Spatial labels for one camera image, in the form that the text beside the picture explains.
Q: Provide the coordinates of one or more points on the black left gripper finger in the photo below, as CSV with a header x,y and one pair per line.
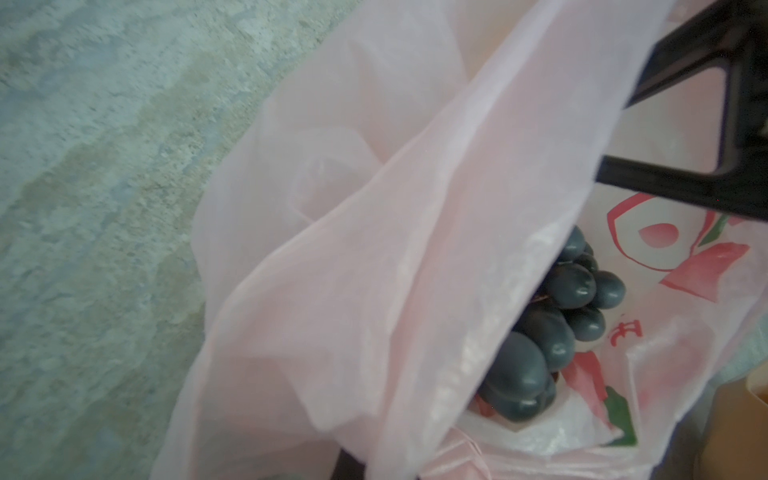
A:
x,y
347,467

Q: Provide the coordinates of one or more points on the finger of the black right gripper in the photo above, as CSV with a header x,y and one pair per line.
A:
x,y
732,36

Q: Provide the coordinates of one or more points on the pink plastic bag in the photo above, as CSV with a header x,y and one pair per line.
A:
x,y
368,243

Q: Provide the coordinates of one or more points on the peach scalloped plastic bowl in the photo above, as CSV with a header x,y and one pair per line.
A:
x,y
735,444

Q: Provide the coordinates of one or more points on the fake dark grapes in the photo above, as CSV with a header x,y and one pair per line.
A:
x,y
566,309

